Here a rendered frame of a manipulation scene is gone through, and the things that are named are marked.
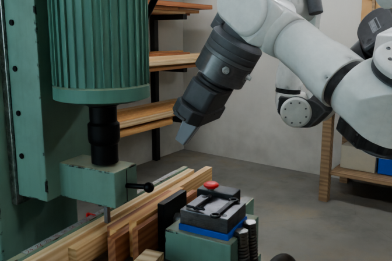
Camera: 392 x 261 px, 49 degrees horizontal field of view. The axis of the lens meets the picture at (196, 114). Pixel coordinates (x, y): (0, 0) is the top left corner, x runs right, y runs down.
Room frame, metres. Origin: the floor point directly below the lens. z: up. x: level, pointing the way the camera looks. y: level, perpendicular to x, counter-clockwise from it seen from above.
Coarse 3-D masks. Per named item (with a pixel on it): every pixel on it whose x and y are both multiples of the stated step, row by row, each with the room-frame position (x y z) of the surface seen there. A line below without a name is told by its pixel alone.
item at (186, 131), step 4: (184, 124) 0.73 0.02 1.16; (188, 124) 0.73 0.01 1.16; (180, 128) 0.73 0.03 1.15; (184, 128) 0.73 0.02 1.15; (188, 128) 0.73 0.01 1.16; (192, 128) 0.72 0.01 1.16; (196, 128) 0.72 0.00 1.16; (180, 132) 0.73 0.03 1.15; (184, 132) 0.73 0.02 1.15; (188, 132) 0.73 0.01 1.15; (192, 132) 0.73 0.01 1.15; (176, 136) 0.74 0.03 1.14; (180, 136) 0.73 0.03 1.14; (184, 136) 0.73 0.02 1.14; (188, 136) 0.73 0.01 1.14; (180, 140) 0.73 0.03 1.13; (184, 140) 0.73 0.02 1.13; (184, 144) 0.73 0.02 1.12
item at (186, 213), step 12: (204, 192) 0.82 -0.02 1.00; (216, 192) 0.81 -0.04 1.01; (228, 192) 0.81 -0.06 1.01; (192, 204) 0.77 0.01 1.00; (204, 204) 0.77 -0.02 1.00; (216, 204) 0.77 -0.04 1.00; (240, 204) 0.77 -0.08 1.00; (180, 216) 0.75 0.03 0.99; (192, 216) 0.73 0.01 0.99; (204, 216) 0.72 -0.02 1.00; (228, 216) 0.71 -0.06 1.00; (240, 216) 0.75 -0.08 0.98; (180, 228) 0.74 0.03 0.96; (192, 228) 0.73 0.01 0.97; (204, 228) 0.72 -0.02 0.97; (216, 228) 0.71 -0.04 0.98; (228, 228) 0.70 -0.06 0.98; (228, 240) 0.70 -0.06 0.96
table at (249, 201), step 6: (246, 198) 1.05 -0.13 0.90; (252, 198) 1.05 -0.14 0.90; (246, 204) 1.01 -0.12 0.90; (252, 204) 1.04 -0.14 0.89; (246, 210) 1.01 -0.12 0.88; (252, 210) 1.04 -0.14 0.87; (96, 258) 0.75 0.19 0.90; (102, 258) 0.75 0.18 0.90; (132, 258) 0.75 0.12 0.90; (258, 258) 0.81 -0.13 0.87
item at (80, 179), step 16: (80, 160) 0.82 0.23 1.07; (64, 176) 0.80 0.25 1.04; (80, 176) 0.78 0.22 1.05; (96, 176) 0.76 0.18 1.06; (112, 176) 0.75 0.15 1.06; (128, 176) 0.78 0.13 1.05; (64, 192) 0.80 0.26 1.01; (80, 192) 0.78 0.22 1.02; (96, 192) 0.76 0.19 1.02; (112, 192) 0.75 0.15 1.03; (128, 192) 0.78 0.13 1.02
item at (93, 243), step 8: (208, 168) 1.17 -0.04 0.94; (192, 176) 1.11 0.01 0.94; (200, 176) 1.13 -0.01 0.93; (208, 176) 1.17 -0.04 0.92; (176, 184) 1.04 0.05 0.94; (184, 184) 1.05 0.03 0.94; (192, 184) 1.09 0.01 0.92; (200, 184) 1.13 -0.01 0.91; (136, 208) 0.89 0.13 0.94; (96, 232) 0.77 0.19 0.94; (104, 232) 0.77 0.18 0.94; (80, 240) 0.74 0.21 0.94; (88, 240) 0.74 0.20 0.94; (96, 240) 0.75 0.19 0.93; (104, 240) 0.77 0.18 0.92; (72, 248) 0.71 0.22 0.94; (80, 248) 0.72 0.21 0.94; (88, 248) 0.73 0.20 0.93; (96, 248) 0.75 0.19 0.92; (104, 248) 0.77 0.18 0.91; (72, 256) 0.71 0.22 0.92; (80, 256) 0.72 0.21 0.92; (88, 256) 0.73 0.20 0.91; (96, 256) 0.75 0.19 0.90
